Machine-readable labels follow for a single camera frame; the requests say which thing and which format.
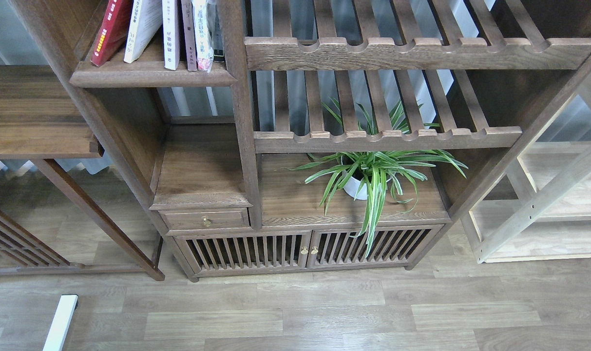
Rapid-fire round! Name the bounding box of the white pale purple book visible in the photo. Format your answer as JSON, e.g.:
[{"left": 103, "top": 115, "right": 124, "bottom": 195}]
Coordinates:
[{"left": 162, "top": 0, "right": 180, "bottom": 71}]

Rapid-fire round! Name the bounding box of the yellow cover book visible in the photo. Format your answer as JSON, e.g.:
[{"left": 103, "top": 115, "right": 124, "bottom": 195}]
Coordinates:
[{"left": 124, "top": 0, "right": 163, "bottom": 63}]

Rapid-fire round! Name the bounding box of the red cover book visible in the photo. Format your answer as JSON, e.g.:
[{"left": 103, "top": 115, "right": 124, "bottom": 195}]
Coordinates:
[{"left": 90, "top": 0, "right": 133, "bottom": 67}]

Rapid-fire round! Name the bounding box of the light wooden shelf rack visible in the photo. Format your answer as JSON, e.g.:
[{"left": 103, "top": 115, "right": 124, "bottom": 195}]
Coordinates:
[{"left": 460, "top": 58, "right": 591, "bottom": 264}]

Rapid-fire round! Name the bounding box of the dark wooden bookshelf cabinet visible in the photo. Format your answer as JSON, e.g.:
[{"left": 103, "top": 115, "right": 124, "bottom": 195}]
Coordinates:
[{"left": 11, "top": 0, "right": 591, "bottom": 281}]

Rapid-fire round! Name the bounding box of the brass drawer knob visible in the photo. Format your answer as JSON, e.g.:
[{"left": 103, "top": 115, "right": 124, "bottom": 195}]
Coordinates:
[{"left": 202, "top": 216, "right": 212, "bottom": 227}]

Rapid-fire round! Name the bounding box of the dark spine book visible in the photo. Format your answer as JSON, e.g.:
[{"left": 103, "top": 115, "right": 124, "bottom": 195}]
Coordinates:
[{"left": 208, "top": 0, "right": 226, "bottom": 63}]

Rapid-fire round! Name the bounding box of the plastic wrapped white book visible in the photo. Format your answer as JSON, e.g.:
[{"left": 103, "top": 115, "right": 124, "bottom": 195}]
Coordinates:
[{"left": 191, "top": 0, "right": 214, "bottom": 73}]

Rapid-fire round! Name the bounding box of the brown spine book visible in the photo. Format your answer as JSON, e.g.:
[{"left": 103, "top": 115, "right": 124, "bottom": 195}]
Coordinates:
[{"left": 180, "top": 0, "right": 198, "bottom": 71}]

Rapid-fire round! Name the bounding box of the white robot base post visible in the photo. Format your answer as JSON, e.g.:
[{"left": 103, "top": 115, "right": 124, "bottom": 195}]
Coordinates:
[{"left": 42, "top": 294, "right": 78, "bottom": 351}]

